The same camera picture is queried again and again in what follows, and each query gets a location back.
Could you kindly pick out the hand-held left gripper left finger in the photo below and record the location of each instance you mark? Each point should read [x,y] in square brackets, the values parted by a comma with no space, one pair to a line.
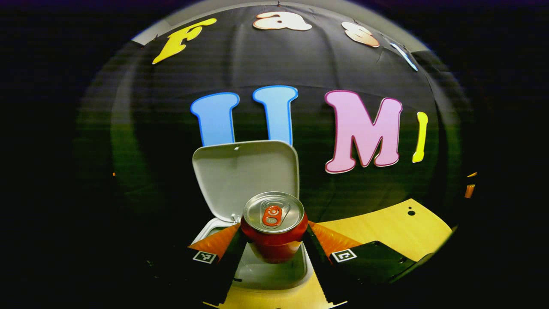
[227,270]

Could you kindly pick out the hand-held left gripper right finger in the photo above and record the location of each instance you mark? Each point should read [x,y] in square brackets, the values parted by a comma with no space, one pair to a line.
[319,266]

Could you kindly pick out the red pop can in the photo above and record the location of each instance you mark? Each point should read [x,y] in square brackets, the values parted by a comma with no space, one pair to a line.
[274,240]

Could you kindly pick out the white desktop garbage bin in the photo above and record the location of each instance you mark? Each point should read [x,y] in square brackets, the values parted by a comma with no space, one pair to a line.
[244,171]

